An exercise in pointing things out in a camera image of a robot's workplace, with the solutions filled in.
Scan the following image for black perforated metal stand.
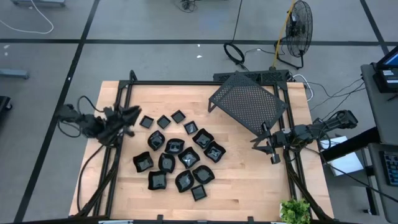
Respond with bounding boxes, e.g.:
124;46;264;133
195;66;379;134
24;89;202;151
207;70;289;138

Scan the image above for computer monitor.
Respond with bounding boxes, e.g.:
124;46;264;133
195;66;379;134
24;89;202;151
375;45;398;71

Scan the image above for gray floor object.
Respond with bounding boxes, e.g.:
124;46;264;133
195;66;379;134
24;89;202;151
11;0;67;7

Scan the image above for white floor cable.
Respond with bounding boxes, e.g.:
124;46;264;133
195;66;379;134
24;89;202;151
0;0;54;34

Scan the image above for black cable bundle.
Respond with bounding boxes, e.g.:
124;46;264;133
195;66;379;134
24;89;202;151
173;0;200;13

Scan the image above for yellow hanging cable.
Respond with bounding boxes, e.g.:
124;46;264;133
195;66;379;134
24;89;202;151
272;0;296;68

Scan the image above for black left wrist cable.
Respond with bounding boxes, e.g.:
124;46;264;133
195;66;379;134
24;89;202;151
76;95;105;113

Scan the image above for gray floor bar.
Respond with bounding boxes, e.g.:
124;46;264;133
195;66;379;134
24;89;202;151
0;68;30;80

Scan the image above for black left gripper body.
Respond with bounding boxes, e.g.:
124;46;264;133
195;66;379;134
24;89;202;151
98;107;127;142

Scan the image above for black perforated metal rack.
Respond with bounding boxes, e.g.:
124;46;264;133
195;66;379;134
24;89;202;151
213;68;290;84

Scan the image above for black keypad with blue keys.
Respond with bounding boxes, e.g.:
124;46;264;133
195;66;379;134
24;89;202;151
379;151;398;187

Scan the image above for coiled black floor cable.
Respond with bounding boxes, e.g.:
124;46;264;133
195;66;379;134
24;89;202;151
223;0;249;72

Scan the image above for black beam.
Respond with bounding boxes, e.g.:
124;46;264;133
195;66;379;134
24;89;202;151
320;126;382;162

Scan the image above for green plant in white pot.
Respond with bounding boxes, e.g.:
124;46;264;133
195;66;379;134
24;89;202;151
279;198;312;224

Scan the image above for black floor fan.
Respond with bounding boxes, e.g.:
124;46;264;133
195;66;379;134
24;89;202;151
275;0;314;70

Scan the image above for gray desk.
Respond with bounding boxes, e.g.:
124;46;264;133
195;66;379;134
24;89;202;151
368;142;398;223
360;63;398;147

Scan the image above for black desktop device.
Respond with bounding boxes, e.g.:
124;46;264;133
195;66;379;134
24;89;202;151
372;67;398;93

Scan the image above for short white cable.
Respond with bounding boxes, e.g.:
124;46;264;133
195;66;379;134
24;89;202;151
292;73;315;102

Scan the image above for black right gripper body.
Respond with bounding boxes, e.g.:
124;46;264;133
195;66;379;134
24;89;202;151
262;122;293;165

